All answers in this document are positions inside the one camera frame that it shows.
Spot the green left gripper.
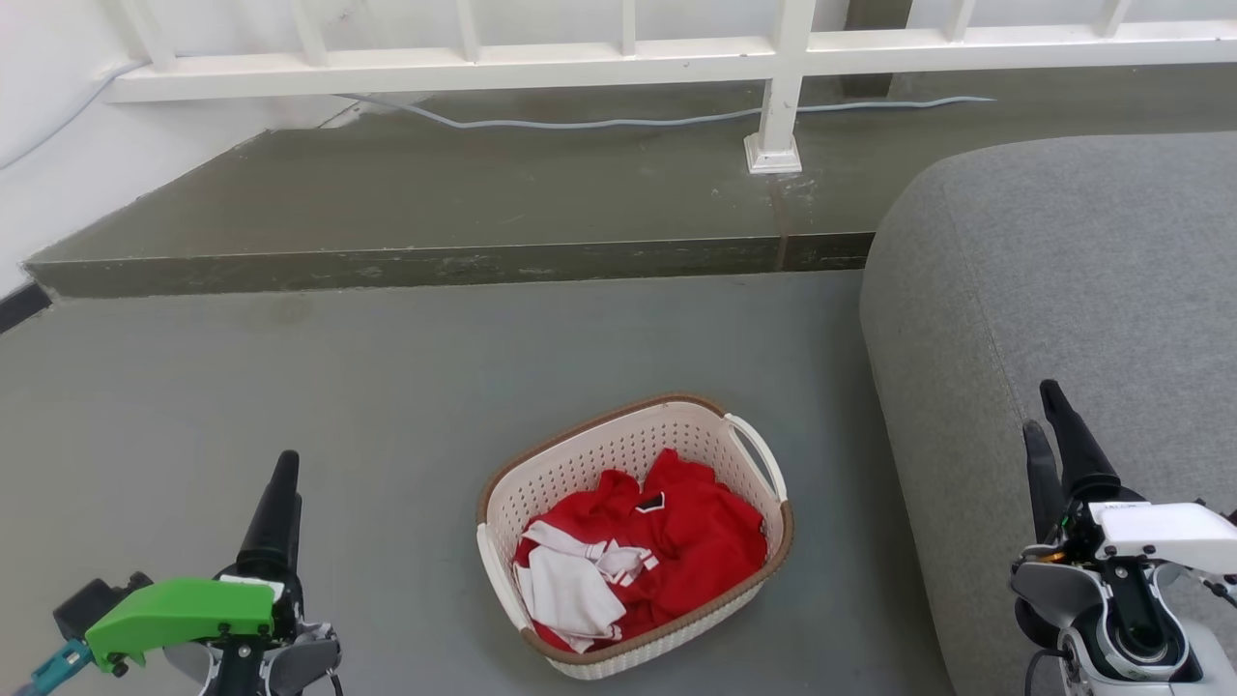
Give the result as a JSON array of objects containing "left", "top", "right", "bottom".
[{"left": 85, "top": 449, "right": 304, "bottom": 676}]

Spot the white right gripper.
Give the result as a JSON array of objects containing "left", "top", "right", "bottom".
[{"left": 1021, "top": 379, "right": 1237, "bottom": 573}]

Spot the cream laundry basket brown rim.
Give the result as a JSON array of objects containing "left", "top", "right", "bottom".
[{"left": 475, "top": 391, "right": 795, "bottom": 681}]

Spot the grey fabric sofa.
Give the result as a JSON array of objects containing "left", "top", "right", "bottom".
[{"left": 858, "top": 130, "right": 1237, "bottom": 696}]

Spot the white garment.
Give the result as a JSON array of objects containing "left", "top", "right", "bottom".
[{"left": 515, "top": 520, "right": 660, "bottom": 653}]

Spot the black baseboard strip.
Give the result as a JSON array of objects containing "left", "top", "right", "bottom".
[{"left": 0, "top": 282, "right": 52, "bottom": 335}]

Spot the red garment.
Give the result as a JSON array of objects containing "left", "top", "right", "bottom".
[{"left": 512, "top": 448, "right": 769, "bottom": 653}]

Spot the dark grey pillar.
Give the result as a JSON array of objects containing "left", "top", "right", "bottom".
[{"left": 839, "top": 0, "right": 914, "bottom": 99}]

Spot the white metal railing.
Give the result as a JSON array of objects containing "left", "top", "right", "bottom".
[{"left": 101, "top": 0, "right": 1237, "bottom": 175}]

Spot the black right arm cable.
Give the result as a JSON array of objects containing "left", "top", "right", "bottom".
[{"left": 1022, "top": 648, "right": 1070, "bottom": 696}]

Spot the teal cable connector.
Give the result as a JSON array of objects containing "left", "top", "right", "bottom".
[{"left": 17, "top": 638, "right": 95, "bottom": 696}]

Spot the light grey floor cable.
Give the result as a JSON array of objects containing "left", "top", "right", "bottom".
[{"left": 0, "top": 63, "right": 996, "bottom": 170}]

